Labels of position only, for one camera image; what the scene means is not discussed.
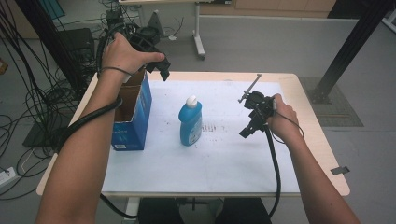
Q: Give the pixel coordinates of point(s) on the white paper mat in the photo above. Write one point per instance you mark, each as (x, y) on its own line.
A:
(214, 161)

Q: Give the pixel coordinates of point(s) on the blue detergent bottle white cap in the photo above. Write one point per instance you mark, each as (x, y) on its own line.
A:
(190, 123)

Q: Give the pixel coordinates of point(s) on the black computer tower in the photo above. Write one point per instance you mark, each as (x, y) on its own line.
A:
(113, 16)

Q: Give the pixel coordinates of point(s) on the black equipment box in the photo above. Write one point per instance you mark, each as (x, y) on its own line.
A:
(77, 40)

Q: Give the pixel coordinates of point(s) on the person's leg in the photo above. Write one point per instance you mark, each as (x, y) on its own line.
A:
(158, 212)
(243, 212)

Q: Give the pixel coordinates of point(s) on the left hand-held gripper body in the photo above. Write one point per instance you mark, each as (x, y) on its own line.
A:
(146, 40)

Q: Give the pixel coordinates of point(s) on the grey floor grate mat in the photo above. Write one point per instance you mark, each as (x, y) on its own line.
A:
(339, 109)

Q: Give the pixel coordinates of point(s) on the person's right hand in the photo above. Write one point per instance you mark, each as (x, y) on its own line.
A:
(285, 123)

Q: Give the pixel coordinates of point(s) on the blue cardboard box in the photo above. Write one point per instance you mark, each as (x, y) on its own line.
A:
(135, 124)

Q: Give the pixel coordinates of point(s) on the person's left hand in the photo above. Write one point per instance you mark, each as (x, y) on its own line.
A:
(123, 57)

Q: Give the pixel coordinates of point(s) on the person's left leg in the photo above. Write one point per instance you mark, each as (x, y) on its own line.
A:
(158, 212)

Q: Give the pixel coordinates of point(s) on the light wooden cabinet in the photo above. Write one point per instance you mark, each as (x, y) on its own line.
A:
(280, 6)

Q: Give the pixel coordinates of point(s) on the black floor base plate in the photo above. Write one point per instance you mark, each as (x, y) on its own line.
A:
(34, 137)

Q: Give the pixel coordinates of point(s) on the teal panel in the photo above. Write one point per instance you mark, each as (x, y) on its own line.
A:
(51, 7)

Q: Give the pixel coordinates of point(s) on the person's right leg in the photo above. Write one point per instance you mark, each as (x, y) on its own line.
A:
(243, 212)

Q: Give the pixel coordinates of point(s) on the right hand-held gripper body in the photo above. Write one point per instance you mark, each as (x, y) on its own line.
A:
(259, 105)

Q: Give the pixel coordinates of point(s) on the black metal post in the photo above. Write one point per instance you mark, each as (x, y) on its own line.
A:
(351, 46)
(46, 37)

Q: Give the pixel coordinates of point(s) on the white paper scrap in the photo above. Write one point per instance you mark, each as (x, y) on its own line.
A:
(172, 38)

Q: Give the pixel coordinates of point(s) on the grey tape piece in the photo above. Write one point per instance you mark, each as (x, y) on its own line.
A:
(340, 170)

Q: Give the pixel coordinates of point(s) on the white desk frame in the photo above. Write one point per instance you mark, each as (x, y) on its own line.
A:
(199, 34)

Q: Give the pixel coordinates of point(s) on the white power strip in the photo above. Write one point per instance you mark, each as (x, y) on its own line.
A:
(6, 176)

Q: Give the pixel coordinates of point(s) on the white table leg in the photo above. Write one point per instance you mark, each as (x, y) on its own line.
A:
(132, 209)

